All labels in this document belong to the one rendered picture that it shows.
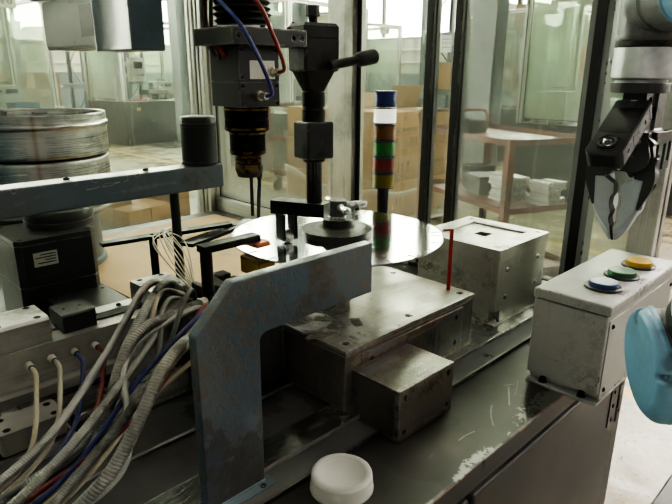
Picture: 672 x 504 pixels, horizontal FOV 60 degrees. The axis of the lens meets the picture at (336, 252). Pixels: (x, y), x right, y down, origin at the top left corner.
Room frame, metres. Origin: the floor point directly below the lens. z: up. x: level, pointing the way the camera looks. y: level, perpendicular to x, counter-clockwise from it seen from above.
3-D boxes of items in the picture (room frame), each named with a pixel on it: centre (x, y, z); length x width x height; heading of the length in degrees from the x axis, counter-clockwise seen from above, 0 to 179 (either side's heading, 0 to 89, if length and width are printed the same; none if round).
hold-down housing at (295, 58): (0.81, 0.03, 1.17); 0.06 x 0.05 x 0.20; 126
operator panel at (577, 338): (0.84, -0.42, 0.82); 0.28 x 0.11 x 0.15; 135
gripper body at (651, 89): (0.80, -0.41, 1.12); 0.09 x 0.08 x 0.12; 134
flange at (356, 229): (0.88, 0.00, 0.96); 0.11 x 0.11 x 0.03
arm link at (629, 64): (0.80, -0.40, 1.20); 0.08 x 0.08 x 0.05
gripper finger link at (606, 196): (0.81, -0.39, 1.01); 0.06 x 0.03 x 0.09; 134
